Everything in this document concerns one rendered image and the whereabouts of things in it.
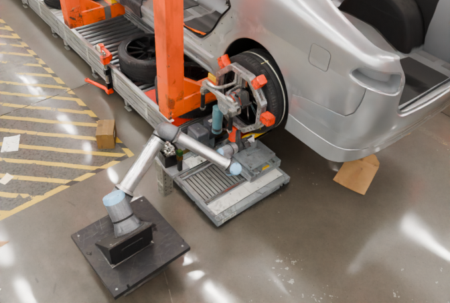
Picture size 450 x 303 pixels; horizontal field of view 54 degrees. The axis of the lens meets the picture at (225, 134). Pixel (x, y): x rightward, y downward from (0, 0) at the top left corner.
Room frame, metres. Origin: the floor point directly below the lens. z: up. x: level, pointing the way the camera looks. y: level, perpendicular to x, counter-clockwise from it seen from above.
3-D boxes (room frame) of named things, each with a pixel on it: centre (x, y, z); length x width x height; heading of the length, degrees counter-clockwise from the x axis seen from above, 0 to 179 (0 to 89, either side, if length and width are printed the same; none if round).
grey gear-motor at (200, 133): (3.02, 0.14, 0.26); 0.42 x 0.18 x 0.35; 132
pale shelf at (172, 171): (2.51, 0.46, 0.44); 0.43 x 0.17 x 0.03; 42
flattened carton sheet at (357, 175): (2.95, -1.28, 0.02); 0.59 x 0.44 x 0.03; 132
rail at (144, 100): (3.94, 1.29, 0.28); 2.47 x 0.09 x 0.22; 42
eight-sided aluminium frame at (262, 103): (2.81, -0.09, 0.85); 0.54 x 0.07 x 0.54; 42
